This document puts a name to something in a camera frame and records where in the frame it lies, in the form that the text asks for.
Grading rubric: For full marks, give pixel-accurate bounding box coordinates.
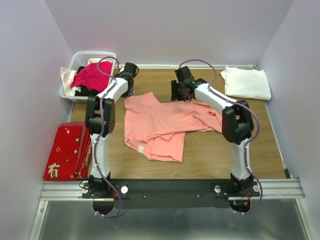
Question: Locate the white plastic laundry basket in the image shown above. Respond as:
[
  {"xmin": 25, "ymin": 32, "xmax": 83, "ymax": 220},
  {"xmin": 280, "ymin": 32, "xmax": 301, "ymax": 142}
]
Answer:
[{"xmin": 59, "ymin": 51, "xmax": 117, "ymax": 103}]

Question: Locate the folded white t shirt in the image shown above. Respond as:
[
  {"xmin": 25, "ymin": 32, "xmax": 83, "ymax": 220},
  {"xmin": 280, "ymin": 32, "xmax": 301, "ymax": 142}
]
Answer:
[{"xmin": 220, "ymin": 66, "xmax": 272, "ymax": 101}]

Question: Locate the red printed cloth bag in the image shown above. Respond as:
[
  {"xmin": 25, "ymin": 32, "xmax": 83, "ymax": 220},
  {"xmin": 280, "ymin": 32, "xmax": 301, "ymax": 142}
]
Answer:
[{"xmin": 43, "ymin": 121, "xmax": 92, "ymax": 181}]

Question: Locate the cream white garment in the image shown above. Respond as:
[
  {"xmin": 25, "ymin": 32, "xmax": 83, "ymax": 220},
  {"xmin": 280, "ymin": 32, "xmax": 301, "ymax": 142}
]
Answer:
[{"xmin": 60, "ymin": 58, "xmax": 109, "ymax": 97}]

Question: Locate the magenta t shirt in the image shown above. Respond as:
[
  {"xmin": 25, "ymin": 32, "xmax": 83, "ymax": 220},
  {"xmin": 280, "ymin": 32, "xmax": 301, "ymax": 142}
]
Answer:
[{"xmin": 71, "ymin": 62, "xmax": 110, "ymax": 93}]

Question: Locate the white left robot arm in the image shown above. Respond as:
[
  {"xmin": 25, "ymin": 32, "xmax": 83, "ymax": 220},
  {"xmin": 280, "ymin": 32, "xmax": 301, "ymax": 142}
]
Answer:
[{"xmin": 85, "ymin": 62, "xmax": 139, "ymax": 198}]

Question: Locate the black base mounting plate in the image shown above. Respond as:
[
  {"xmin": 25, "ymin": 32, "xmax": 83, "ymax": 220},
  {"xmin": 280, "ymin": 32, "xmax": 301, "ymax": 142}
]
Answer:
[{"xmin": 82, "ymin": 178, "xmax": 260, "ymax": 209}]

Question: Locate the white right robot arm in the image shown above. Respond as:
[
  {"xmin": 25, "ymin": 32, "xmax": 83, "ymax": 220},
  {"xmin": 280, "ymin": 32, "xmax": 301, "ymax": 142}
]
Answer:
[{"xmin": 171, "ymin": 66, "xmax": 254, "ymax": 196}]

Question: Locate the black garment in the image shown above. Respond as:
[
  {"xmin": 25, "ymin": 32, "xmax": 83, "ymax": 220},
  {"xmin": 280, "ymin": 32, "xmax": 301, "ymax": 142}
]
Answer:
[{"xmin": 72, "ymin": 66, "xmax": 99, "ymax": 97}]

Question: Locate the aluminium frame rail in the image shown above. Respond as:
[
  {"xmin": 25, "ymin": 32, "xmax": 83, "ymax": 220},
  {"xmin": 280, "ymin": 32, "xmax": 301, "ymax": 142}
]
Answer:
[{"xmin": 30, "ymin": 179, "xmax": 310, "ymax": 240}]

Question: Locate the salmon pink t shirt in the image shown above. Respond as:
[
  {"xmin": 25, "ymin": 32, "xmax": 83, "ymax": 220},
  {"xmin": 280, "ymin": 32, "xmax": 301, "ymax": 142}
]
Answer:
[{"xmin": 124, "ymin": 92, "xmax": 222, "ymax": 163}]

